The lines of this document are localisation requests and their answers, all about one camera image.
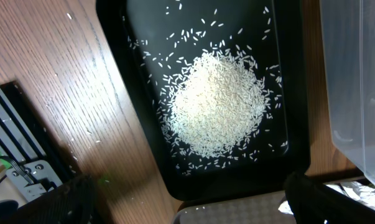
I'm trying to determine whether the brown serving tray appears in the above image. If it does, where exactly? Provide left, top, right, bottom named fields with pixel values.
left=172, top=191, right=296, bottom=224

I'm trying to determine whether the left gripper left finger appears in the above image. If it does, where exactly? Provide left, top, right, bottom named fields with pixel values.
left=0, top=175, right=96, bottom=224

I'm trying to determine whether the crumpled white napkin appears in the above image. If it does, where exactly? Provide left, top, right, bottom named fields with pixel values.
left=279, top=180, right=375, bottom=217

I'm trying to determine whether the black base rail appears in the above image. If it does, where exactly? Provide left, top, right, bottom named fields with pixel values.
left=0, top=80, right=79, bottom=218

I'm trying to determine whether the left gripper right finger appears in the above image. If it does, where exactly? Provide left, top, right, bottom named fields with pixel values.
left=284, top=173, right=375, bottom=224

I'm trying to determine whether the black waste tray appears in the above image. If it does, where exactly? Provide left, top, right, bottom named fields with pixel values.
left=96, top=1, right=310, bottom=202

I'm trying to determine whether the pile of white rice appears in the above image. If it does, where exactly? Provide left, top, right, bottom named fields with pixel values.
left=121, top=0, right=289, bottom=177

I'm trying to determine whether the clear plastic bin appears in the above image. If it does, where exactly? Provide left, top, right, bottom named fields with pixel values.
left=320, top=0, right=375, bottom=185

